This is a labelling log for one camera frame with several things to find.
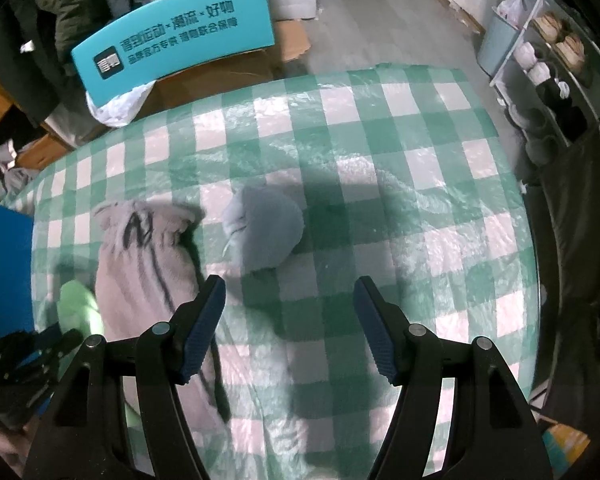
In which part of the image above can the brown cardboard carton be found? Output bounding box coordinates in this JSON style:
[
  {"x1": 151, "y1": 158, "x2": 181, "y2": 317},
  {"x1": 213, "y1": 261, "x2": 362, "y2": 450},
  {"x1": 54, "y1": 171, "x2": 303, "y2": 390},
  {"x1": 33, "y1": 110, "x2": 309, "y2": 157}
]
[{"x1": 145, "y1": 19, "x2": 311, "y2": 111}]

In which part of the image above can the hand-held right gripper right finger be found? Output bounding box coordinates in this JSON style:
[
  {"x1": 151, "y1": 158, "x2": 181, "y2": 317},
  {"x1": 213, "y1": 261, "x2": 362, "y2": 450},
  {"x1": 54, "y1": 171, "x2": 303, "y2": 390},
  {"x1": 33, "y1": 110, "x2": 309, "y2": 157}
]
[{"x1": 352, "y1": 276, "x2": 553, "y2": 480}]

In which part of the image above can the light green cloth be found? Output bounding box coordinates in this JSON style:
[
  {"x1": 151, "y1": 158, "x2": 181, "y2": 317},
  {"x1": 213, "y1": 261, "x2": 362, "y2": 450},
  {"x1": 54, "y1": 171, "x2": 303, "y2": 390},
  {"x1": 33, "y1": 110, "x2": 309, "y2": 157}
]
[{"x1": 57, "y1": 280, "x2": 143, "y2": 433}]

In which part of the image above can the teal shoe box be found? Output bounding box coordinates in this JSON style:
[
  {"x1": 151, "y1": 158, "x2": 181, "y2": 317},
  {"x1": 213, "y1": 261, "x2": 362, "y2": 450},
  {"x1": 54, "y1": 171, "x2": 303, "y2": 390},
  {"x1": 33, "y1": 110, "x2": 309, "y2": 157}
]
[{"x1": 71, "y1": 0, "x2": 275, "y2": 103}]

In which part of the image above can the black jacket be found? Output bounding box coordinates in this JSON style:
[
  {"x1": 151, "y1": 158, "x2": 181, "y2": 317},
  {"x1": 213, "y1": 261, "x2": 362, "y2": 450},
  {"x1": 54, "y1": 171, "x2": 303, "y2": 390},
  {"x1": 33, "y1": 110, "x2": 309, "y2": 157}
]
[{"x1": 0, "y1": 0, "x2": 81, "y2": 127}]

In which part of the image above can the colourful packet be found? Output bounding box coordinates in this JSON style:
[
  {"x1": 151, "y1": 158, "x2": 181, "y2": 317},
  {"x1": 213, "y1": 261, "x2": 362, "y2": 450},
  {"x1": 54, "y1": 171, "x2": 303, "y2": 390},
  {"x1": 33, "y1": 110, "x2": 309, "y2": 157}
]
[{"x1": 542, "y1": 422, "x2": 591, "y2": 472}]

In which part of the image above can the grey brown sock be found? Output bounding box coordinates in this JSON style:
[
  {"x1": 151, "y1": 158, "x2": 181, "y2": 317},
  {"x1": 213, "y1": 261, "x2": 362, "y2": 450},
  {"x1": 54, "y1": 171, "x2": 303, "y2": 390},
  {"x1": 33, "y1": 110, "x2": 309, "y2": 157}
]
[{"x1": 91, "y1": 200, "x2": 231, "y2": 421}]

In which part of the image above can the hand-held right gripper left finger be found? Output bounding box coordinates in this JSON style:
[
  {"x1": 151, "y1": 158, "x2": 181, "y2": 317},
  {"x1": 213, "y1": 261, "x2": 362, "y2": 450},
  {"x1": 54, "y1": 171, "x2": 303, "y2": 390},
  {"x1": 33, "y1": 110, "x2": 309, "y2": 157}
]
[{"x1": 24, "y1": 275, "x2": 227, "y2": 480}]

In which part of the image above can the blue cardboard shoe box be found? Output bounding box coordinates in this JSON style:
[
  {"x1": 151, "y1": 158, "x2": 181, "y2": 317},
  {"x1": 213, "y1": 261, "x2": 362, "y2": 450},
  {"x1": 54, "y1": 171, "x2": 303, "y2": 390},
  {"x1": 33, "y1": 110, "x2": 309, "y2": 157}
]
[{"x1": 0, "y1": 197, "x2": 36, "y2": 347}]

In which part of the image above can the dark cloth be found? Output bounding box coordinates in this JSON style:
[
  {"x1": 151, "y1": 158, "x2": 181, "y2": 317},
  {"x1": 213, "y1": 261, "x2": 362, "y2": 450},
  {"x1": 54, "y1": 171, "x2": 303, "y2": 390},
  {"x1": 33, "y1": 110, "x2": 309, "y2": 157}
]
[{"x1": 525, "y1": 110, "x2": 600, "y2": 411}]

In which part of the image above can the grey sweatshirt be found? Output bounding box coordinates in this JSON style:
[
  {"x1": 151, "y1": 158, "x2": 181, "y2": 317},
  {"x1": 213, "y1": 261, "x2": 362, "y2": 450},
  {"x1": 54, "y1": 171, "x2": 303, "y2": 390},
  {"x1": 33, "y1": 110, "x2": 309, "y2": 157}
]
[{"x1": 0, "y1": 142, "x2": 38, "y2": 202}]

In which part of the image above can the white plastic bag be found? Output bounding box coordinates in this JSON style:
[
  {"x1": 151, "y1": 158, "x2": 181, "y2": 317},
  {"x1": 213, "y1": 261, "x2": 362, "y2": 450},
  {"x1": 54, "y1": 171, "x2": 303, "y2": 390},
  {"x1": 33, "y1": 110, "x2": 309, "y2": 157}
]
[{"x1": 86, "y1": 82, "x2": 153, "y2": 127}]

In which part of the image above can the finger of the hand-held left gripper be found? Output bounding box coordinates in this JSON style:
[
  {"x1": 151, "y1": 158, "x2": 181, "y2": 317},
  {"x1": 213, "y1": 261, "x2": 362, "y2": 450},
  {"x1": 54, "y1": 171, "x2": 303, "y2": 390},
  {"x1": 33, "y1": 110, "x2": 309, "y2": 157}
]
[{"x1": 30, "y1": 329, "x2": 84, "y2": 361}]

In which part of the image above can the shoe rack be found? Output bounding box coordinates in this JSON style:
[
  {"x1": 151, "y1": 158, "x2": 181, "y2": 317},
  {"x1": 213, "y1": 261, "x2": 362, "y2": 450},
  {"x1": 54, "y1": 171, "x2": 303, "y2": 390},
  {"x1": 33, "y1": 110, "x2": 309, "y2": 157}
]
[{"x1": 490, "y1": 0, "x2": 600, "y2": 153}]

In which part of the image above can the green white checked tablecloth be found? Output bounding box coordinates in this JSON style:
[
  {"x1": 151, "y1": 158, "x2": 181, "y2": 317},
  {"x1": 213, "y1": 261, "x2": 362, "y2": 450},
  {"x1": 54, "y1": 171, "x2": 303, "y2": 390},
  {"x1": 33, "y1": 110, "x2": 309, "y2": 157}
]
[{"x1": 0, "y1": 65, "x2": 541, "y2": 480}]

